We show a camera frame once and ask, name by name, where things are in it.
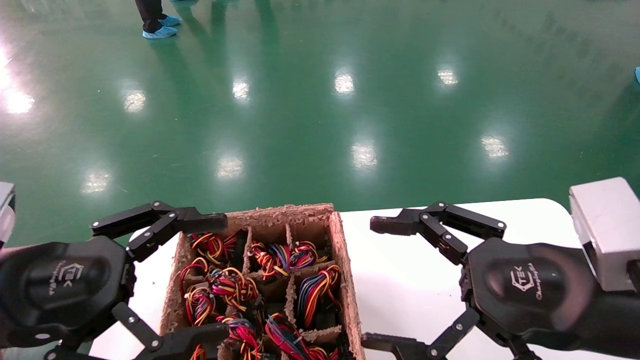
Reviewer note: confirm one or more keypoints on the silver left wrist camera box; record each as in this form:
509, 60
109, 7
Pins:
5, 210

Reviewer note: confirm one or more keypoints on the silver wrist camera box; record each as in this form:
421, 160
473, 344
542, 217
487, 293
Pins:
5, 210
607, 225

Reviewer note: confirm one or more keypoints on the black trouser legs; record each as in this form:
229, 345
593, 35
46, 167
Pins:
149, 12

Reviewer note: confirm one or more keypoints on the brown cardboard divided box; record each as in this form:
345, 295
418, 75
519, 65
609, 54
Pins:
345, 280

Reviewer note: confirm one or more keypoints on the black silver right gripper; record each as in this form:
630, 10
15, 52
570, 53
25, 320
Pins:
530, 290

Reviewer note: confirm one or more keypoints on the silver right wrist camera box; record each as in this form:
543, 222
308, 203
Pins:
607, 225

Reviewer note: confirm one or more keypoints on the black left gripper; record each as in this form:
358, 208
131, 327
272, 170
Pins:
60, 285

